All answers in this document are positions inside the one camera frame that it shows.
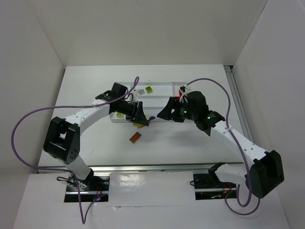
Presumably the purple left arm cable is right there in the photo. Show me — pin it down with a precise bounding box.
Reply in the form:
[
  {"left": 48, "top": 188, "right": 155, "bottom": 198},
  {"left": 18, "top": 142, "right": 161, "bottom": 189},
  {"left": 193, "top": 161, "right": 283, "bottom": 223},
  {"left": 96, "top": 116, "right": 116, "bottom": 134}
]
[{"left": 11, "top": 76, "right": 140, "bottom": 225}]

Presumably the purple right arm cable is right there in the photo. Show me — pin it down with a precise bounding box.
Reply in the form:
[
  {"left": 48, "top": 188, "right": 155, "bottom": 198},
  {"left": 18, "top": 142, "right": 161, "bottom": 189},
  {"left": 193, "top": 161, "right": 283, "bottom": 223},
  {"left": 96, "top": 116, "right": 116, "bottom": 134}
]
[{"left": 185, "top": 77, "right": 261, "bottom": 216}]

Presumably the curved green lego brick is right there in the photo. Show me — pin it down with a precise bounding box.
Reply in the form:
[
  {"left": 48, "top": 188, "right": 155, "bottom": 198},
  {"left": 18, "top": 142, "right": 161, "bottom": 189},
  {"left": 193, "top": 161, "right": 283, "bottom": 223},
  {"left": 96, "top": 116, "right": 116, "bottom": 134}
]
[{"left": 133, "top": 123, "right": 144, "bottom": 129}]

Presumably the red lego brick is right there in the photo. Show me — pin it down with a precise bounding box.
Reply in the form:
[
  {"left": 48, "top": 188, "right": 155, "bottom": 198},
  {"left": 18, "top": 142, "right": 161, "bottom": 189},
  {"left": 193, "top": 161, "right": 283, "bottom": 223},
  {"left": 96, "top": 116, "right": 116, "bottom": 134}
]
[{"left": 175, "top": 90, "right": 183, "bottom": 100}]

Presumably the white compartment sorting tray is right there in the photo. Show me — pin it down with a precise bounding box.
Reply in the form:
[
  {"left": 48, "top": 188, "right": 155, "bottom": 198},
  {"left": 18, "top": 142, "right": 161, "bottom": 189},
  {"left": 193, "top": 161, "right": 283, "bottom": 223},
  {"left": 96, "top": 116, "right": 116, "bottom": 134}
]
[{"left": 109, "top": 81, "right": 194, "bottom": 124}]

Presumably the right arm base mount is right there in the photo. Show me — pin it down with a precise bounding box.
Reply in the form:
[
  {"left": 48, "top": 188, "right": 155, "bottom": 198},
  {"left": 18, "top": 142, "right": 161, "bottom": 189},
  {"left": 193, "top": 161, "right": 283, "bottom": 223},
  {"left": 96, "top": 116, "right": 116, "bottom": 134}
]
[{"left": 190, "top": 174, "right": 237, "bottom": 200}]

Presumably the green square lego brick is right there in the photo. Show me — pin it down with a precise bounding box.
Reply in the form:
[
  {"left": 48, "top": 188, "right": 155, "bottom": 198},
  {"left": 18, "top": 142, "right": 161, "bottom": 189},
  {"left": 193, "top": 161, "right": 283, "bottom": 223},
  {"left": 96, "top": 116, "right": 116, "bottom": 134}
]
[{"left": 145, "top": 86, "right": 153, "bottom": 94}]

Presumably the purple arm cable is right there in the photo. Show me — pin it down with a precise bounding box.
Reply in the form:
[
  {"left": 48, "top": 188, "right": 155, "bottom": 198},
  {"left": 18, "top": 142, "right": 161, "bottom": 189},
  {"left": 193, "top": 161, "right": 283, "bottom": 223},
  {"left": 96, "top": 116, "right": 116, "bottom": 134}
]
[
  {"left": 11, "top": 76, "right": 140, "bottom": 225},
  {"left": 185, "top": 77, "right": 261, "bottom": 216}
]

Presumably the aluminium rail right side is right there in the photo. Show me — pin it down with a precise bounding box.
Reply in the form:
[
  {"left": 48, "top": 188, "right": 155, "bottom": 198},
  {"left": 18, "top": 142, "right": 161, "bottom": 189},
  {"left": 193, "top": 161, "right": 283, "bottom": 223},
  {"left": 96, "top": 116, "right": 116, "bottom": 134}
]
[{"left": 224, "top": 65, "right": 253, "bottom": 141}]

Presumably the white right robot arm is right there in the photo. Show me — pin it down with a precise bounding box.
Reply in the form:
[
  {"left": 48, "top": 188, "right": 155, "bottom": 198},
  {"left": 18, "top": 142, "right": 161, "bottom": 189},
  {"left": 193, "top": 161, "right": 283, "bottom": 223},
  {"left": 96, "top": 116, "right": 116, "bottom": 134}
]
[{"left": 157, "top": 91, "right": 285, "bottom": 198}]

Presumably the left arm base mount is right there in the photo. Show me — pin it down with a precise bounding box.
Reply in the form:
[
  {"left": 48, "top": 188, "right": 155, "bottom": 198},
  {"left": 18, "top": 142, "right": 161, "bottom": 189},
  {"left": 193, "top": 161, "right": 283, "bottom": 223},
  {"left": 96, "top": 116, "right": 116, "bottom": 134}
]
[{"left": 56, "top": 174, "right": 110, "bottom": 203}]

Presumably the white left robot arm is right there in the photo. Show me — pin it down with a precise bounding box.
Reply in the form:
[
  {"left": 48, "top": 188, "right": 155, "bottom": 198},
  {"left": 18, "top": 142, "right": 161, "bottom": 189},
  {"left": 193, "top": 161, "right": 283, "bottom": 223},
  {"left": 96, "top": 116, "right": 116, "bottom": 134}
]
[{"left": 43, "top": 83, "right": 149, "bottom": 190}]

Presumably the brown lego plate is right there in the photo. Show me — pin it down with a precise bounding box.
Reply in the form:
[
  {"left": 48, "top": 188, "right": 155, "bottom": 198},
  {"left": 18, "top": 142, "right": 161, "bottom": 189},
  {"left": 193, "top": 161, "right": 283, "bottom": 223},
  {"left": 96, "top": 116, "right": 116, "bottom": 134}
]
[{"left": 129, "top": 132, "right": 142, "bottom": 144}]

